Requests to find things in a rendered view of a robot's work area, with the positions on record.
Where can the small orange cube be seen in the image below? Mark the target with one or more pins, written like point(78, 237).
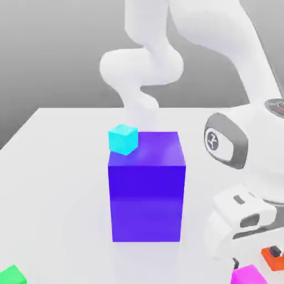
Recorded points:
point(274, 264)

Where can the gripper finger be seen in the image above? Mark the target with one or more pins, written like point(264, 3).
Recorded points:
point(235, 263)
point(275, 251)

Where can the small cyan cube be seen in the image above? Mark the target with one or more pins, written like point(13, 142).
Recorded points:
point(123, 139)

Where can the large purple box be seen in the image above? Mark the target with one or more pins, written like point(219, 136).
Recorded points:
point(146, 199)

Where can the small magenta cube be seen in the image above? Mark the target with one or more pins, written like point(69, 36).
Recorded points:
point(246, 276)

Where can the small green cube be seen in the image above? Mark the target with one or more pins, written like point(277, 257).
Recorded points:
point(12, 276)

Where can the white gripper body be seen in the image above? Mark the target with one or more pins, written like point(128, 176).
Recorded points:
point(224, 244)

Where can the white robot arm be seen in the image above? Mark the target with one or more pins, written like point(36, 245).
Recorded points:
point(155, 62)

